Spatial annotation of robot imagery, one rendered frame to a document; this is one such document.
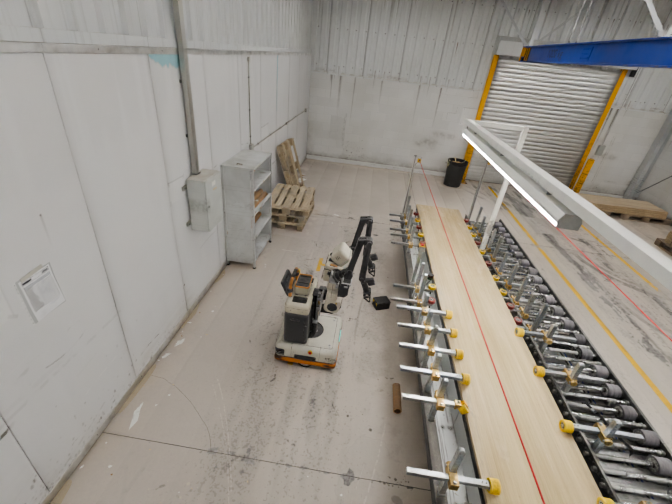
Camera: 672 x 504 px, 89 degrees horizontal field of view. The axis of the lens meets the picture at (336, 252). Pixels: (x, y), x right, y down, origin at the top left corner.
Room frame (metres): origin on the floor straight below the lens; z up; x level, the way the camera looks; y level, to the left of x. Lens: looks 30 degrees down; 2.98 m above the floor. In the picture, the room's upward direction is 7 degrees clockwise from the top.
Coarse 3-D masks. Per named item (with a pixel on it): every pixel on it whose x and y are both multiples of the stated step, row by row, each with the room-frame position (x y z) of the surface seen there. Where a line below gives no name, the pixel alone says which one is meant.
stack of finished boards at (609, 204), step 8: (592, 200) 8.71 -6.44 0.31; (600, 200) 8.79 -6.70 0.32; (608, 200) 8.87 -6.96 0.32; (616, 200) 8.96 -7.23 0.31; (624, 200) 9.04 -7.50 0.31; (632, 200) 9.13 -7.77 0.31; (600, 208) 8.47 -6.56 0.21; (608, 208) 8.47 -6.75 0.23; (616, 208) 8.47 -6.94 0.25; (624, 208) 8.46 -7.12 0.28; (632, 208) 8.47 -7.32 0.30; (640, 208) 8.51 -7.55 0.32; (648, 208) 8.59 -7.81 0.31; (656, 208) 8.66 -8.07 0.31; (648, 216) 8.44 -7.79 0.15; (656, 216) 8.43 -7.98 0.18; (664, 216) 8.43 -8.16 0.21
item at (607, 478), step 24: (504, 288) 3.28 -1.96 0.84; (528, 336) 2.53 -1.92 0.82; (552, 360) 2.47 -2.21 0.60; (600, 360) 2.31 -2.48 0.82; (552, 384) 1.98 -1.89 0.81; (576, 408) 1.94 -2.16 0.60; (576, 432) 1.58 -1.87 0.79; (624, 456) 1.49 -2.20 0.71; (600, 480) 1.26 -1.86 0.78; (624, 480) 1.32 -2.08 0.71
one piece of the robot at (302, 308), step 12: (312, 288) 2.90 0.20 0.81; (288, 300) 2.66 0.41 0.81; (300, 300) 2.68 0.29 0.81; (312, 300) 2.77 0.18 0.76; (288, 312) 2.61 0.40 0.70; (300, 312) 2.59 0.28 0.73; (312, 312) 2.78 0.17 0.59; (288, 324) 2.60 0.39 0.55; (300, 324) 2.59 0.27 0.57; (312, 324) 2.81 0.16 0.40; (288, 336) 2.60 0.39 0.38; (300, 336) 2.59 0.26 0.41; (312, 336) 2.72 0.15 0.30
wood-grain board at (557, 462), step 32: (448, 224) 4.76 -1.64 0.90; (448, 256) 3.77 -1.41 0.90; (480, 256) 3.87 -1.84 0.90; (448, 288) 3.06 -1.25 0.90; (480, 288) 3.13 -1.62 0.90; (448, 320) 2.53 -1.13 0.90; (480, 320) 2.58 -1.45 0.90; (512, 320) 2.64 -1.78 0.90; (480, 352) 2.16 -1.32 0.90; (512, 352) 2.20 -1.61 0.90; (480, 384) 1.82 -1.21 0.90; (512, 384) 1.85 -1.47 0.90; (544, 384) 1.89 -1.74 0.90; (480, 416) 1.54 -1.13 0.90; (544, 416) 1.60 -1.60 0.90; (480, 448) 1.31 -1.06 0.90; (512, 448) 1.33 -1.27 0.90; (544, 448) 1.36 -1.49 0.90; (576, 448) 1.38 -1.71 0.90; (512, 480) 1.13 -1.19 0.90; (544, 480) 1.15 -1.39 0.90; (576, 480) 1.18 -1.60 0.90
